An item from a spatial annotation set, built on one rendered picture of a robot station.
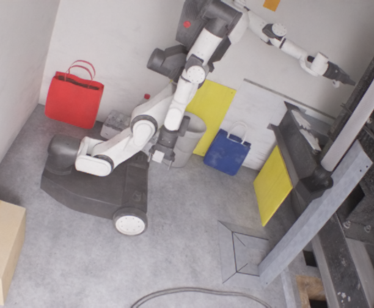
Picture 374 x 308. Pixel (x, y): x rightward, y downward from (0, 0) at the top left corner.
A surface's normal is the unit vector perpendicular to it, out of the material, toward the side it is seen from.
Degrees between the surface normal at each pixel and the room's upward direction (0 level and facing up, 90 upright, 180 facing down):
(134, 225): 90
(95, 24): 90
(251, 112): 90
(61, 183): 0
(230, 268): 10
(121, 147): 90
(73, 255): 0
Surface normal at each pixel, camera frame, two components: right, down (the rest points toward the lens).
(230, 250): 0.17, -0.78
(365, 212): -0.01, 0.61
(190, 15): -0.22, 0.48
